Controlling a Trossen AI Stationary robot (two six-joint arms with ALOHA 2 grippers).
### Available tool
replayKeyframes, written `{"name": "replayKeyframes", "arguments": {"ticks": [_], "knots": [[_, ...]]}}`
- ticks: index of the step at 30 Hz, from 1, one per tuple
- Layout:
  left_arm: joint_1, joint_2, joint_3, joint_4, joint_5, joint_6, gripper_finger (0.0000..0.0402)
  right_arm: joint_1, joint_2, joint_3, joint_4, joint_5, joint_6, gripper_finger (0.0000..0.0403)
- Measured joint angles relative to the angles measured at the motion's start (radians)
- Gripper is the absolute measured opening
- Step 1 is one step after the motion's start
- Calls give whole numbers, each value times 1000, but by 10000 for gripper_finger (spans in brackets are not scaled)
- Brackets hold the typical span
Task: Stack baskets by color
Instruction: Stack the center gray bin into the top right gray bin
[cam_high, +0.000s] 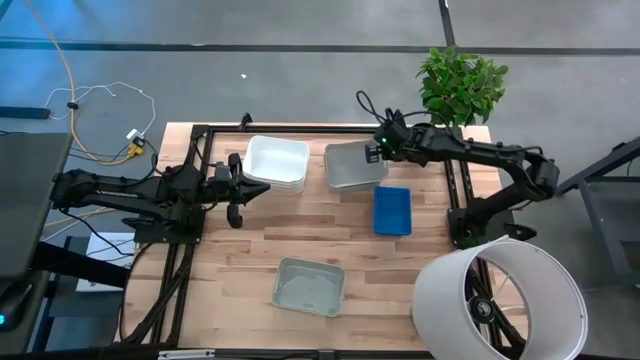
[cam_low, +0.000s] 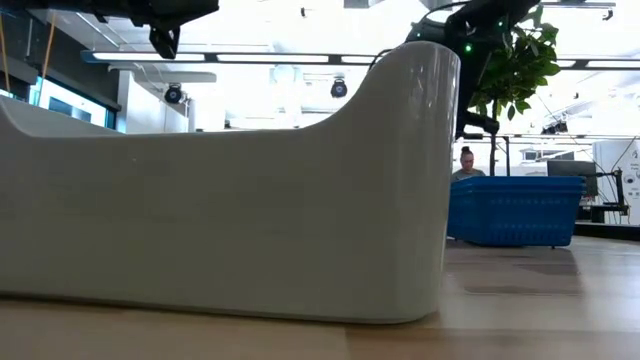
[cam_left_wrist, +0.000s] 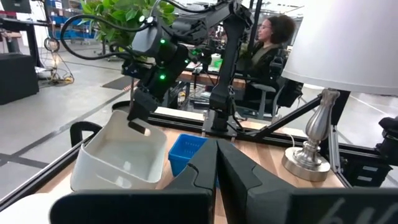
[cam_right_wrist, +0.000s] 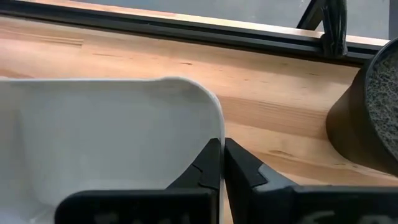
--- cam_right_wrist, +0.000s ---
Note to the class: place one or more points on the green potted plant black pot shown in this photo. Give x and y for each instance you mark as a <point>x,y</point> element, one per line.
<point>348,133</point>

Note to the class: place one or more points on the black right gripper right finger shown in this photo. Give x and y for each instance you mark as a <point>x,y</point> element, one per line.
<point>280,205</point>

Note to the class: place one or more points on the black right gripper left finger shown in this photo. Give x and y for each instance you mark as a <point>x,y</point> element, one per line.
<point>155,208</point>

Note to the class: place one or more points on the white plastic basket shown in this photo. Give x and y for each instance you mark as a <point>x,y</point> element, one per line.
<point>93,140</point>

